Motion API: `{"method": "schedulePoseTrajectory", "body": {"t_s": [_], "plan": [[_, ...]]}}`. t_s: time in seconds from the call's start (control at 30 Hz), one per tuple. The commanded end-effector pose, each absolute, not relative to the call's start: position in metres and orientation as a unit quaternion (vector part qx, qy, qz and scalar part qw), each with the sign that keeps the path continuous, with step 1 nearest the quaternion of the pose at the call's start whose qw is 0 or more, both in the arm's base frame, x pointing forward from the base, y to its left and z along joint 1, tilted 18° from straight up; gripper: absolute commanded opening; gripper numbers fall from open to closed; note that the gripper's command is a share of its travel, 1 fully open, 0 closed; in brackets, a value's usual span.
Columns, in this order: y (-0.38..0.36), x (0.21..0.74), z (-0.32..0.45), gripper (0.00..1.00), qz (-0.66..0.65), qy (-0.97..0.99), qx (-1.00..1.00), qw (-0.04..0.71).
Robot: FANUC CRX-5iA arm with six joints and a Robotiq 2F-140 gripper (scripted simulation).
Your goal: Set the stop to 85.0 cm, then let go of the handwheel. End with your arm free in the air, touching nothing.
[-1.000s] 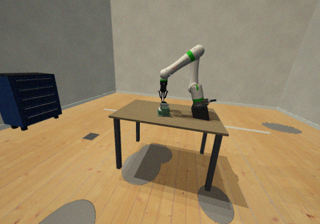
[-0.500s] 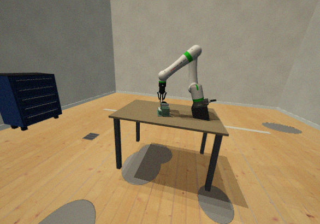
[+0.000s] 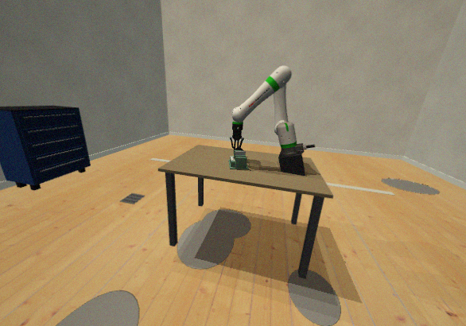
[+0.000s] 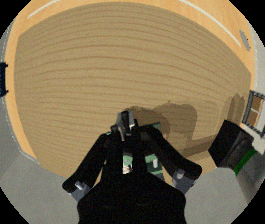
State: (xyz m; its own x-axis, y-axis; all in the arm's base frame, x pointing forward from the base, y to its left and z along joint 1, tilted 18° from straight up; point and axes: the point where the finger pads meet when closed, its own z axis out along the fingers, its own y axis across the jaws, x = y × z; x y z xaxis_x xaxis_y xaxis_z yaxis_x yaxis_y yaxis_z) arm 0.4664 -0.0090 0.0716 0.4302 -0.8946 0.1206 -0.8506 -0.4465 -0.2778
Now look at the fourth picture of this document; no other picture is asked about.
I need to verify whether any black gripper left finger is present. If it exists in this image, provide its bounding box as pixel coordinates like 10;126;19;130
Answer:
62;112;124;208

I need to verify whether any green bench vise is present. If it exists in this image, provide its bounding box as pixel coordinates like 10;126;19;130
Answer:
121;111;165;182

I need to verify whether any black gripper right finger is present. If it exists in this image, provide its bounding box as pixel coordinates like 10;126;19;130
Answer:
129;110;202;206

